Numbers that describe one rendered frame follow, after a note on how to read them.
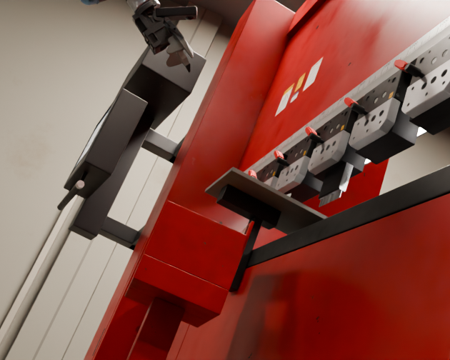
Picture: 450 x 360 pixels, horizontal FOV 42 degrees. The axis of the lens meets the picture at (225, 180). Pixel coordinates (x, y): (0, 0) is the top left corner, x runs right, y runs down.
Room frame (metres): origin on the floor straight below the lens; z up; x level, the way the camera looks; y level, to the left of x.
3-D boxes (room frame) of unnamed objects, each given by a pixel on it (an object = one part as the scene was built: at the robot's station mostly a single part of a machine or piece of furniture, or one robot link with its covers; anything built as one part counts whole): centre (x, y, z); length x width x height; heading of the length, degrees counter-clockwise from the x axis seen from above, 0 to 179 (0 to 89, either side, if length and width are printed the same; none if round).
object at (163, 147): (2.50, 0.30, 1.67); 0.40 x 0.24 x 0.07; 13
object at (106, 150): (2.34, 0.54, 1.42); 0.45 x 0.12 x 0.36; 17
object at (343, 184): (1.30, -0.26, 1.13); 0.10 x 0.02 x 0.10; 13
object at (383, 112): (1.13, -0.29, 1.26); 0.15 x 0.09 x 0.17; 13
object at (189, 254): (1.08, 0.01, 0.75); 0.20 x 0.16 x 0.18; 5
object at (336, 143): (1.32, -0.25, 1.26); 0.15 x 0.09 x 0.17; 13
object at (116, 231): (2.50, 0.30, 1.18); 0.40 x 0.24 x 0.07; 13
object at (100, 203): (2.41, 0.47, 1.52); 0.51 x 0.25 x 0.85; 17
